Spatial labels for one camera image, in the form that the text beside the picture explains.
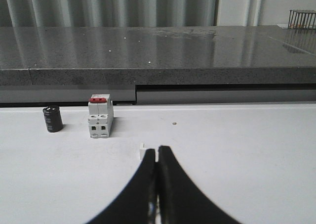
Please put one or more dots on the grey pleated curtain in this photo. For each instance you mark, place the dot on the grey pleated curtain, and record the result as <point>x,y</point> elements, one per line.
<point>108,13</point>

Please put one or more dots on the black cylindrical capacitor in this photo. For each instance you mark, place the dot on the black cylindrical capacitor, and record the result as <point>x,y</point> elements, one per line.
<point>52,117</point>

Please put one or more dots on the white half-ring pipe clamp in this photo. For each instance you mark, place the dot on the white half-ring pipe clamp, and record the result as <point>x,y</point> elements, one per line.
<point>143,149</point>

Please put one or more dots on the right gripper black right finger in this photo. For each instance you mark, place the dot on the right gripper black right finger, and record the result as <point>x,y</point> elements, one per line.
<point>180,200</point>

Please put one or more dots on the white circuit breaker red switch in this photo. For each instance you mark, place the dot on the white circuit breaker red switch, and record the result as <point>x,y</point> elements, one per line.
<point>101,115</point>

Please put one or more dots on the grey stone counter ledge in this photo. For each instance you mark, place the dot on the grey stone counter ledge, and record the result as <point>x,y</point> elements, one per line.
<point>237,55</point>

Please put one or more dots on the metal wire rack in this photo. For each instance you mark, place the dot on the metal wire rack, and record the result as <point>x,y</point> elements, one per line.
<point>302,20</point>

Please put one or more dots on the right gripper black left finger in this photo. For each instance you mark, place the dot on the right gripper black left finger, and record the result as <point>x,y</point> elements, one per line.
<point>136,203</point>

